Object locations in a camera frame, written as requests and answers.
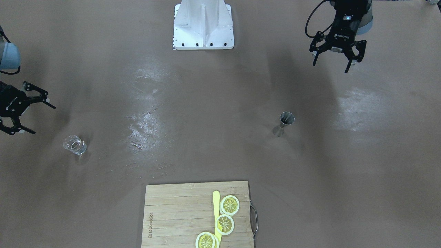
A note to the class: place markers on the steel double jigger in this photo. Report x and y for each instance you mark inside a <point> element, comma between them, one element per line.
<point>286,119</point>

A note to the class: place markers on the lemon slice lower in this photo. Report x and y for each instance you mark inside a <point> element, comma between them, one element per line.
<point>206,240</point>

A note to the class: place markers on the bamboo cutting board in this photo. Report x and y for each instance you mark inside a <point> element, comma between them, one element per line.
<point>175,214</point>

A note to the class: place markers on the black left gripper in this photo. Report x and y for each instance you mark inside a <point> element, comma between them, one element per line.
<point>341,35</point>

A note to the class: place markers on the yellow plastic knife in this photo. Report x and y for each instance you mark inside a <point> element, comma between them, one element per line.
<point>216,201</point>

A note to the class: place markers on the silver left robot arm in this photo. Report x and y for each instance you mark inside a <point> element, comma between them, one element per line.
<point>356,54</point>

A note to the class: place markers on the lemon slice upper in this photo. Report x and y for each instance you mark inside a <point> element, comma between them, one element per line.
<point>229,205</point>

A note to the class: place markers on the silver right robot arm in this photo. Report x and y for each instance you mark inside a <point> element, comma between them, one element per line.
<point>10,63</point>

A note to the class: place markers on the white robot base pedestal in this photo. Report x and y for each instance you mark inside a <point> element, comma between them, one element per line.
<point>203,24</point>

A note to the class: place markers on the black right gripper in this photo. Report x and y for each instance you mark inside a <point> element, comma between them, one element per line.
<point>9,103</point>

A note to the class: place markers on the clear glass measuring cup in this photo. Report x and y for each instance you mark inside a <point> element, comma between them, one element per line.
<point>75,145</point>

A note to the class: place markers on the lemon slice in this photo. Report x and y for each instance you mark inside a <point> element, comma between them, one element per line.
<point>224,224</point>
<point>229,205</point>
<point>206,240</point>

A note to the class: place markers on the lemon slice middle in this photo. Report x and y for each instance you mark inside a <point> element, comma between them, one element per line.
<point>224,224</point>

